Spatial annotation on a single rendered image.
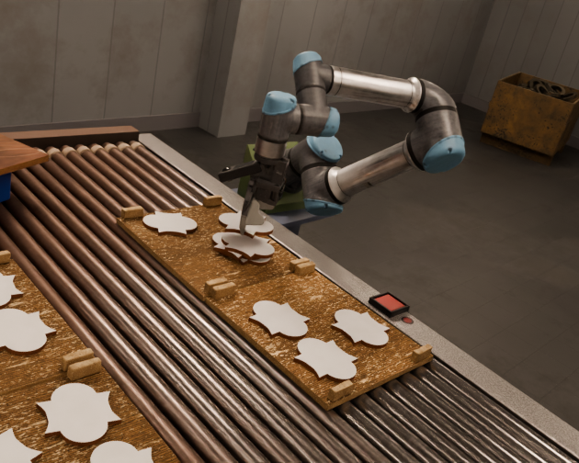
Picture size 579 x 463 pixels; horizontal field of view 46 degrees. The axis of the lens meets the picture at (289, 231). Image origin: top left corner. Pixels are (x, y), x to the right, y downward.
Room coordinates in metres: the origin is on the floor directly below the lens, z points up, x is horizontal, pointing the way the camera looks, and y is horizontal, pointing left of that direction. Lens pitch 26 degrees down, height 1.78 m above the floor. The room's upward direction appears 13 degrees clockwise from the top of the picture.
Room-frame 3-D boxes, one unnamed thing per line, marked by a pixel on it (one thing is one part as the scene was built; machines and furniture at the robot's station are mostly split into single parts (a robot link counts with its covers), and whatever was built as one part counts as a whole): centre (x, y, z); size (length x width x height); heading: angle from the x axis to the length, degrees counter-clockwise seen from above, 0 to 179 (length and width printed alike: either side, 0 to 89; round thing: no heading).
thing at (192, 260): (1.60, 0.19, 0.93); 0.41 x 0.35 x 0.02; 47
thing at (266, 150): (1.59, 0.09, 1.24); 0.08 x 0.08 x 0.05
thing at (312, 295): (1.32, -0.12, 0.93); 0.41 x 0.35 x 0.02; 48
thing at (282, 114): (1.59, 0.09, 1.31); 0.09 x 0.08 x 0.11; 115
